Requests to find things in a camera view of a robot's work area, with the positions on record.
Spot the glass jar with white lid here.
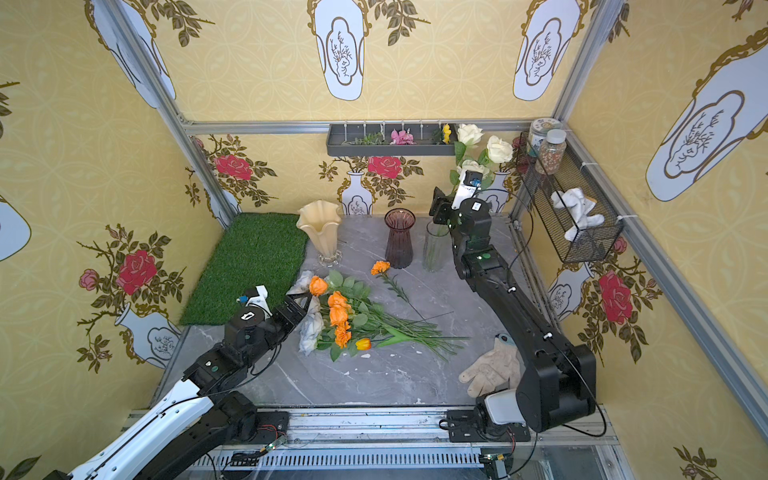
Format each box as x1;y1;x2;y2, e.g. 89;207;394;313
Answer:
527;118;562;156

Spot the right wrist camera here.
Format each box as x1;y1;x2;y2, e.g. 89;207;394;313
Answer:
451;170;484;210

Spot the grey wall planter tray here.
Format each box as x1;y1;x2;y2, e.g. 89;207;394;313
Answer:
326;121;456;157

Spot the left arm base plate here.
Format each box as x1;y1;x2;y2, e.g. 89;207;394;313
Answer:
241;410;290;445

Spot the orange rose stem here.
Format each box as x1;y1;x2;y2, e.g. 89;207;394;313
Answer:
328;307;417;345

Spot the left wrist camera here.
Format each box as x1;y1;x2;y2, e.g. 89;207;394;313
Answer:
237;285;272;316

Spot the orange rose middle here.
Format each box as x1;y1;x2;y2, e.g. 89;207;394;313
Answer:
328;291;349;310

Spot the green artificial grass mat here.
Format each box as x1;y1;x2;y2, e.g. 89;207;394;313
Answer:
180;213;308;326

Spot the cream ruffled vase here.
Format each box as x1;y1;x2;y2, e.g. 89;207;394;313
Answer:
296;200;342;267

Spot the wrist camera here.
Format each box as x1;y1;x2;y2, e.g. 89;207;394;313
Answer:
451;170;484;210
237;285;272;316

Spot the black wire wall basket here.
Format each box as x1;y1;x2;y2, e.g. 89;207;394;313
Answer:
516;133;624;263

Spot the bottle with colourful beads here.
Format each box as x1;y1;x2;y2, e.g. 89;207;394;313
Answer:
535;129;567;175

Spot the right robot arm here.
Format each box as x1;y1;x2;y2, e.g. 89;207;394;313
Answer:
429;188;599;433

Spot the pale blue rose middle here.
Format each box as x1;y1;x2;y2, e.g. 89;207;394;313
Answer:
301;296;324;338

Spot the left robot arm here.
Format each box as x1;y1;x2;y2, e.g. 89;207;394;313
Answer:
48;291;317;479

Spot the purple glass vase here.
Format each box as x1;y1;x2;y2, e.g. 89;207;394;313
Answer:
384;208;416;269

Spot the orange marigold lower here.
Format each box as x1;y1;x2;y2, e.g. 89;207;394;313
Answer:
335;323;352;349

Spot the white rose stem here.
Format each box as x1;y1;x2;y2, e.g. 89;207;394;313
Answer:
440;123;515;241

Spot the beige work glove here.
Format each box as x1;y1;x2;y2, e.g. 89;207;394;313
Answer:
459;334;524;398

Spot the white cloth in basket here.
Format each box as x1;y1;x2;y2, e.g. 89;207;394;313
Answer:
550;187;605;242

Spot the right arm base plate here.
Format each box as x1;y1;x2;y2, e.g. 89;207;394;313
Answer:
438;409;532;443

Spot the orange rose near mat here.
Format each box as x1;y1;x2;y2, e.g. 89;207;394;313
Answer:
309;276;328;297

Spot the clear glass vase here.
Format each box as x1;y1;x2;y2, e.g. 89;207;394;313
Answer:
422;220;451;273

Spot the pink flower in tray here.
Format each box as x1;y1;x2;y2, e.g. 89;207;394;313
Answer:
390;129;415;146

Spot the yellow orange tulip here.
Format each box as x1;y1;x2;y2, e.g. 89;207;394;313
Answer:
355;337;407;351

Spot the orange marigold stem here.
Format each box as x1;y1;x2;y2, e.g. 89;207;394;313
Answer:
371;261;426;321

